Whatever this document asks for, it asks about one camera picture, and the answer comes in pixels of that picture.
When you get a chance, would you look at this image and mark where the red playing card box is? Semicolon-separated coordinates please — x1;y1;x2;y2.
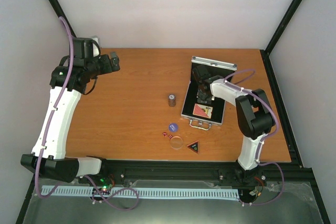
193;103;213;119

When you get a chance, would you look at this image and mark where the aluminium poker case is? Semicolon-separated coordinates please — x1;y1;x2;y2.
181;56;237;131

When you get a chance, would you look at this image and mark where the brown poker chip stack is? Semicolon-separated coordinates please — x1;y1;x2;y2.
168;94;176;107

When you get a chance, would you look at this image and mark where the purple round dealer chip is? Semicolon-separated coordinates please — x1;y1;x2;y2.
168;123;179;132

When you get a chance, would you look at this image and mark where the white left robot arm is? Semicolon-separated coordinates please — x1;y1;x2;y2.
20;37;120;184

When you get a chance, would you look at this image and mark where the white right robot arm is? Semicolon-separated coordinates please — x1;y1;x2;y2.
192;65;279;171

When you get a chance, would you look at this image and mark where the black triangular button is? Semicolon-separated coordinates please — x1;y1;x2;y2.
186;141;199;154

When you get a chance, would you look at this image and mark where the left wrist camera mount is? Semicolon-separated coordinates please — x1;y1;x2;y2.
90;36;101;57

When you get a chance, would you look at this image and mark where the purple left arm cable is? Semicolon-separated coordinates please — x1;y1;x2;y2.
34;16;77;199

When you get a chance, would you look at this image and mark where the light blue cable duct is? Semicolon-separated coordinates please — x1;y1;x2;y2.
52;186;239;201

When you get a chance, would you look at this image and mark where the black aluminium frame rail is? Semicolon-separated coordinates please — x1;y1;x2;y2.
267;0;335;223

